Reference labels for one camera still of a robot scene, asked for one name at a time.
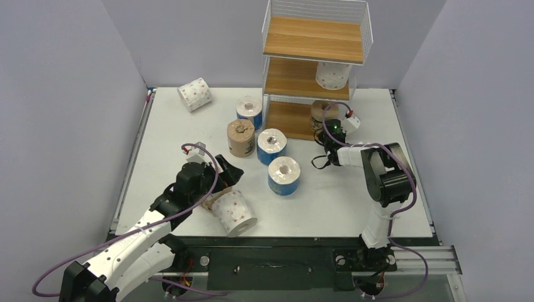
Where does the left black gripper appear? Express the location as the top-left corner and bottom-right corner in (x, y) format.
(190, 155), (242, 204)

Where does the brown roll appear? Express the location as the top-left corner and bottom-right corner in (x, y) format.
(201, 187), (232, 211)
(227, 119), (256, 157)
(310, 100), (339, 131)

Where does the white floral roll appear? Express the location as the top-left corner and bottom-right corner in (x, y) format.
(212, 191), (258, 238)
(177, 77), (214, 113)
(315, 62), (353, 91)

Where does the blue roll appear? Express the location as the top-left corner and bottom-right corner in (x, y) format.
(268, 156), (301, 196)
(256, 128), (287, 165)
(236, 96), (263, 131)

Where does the blue roll front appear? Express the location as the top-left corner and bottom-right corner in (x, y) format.
(268, 156), (301, 196)

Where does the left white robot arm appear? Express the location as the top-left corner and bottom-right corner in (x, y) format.
(59, 155), (244, 301)

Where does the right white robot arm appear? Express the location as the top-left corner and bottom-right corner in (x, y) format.
(317, 119), (416, 269)

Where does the blue wrapped roll back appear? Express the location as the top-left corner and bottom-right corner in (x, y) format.
(236, 96), (263, 131)

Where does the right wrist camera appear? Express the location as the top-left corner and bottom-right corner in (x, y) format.
(341, 111), (361, 135)

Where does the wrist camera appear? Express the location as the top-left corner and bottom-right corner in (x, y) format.
(182, 146), (209, 164)
(341, 111), (361, 135)

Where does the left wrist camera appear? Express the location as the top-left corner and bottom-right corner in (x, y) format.
(182, 146), (209, 164)

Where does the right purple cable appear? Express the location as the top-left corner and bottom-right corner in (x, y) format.
(321, 102), (429, 300)

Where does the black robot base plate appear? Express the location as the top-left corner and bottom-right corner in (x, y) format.
(159, 235), (397, 291)

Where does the white wire wooden shelf rack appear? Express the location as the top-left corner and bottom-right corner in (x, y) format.
(261, 1), (373, 140)

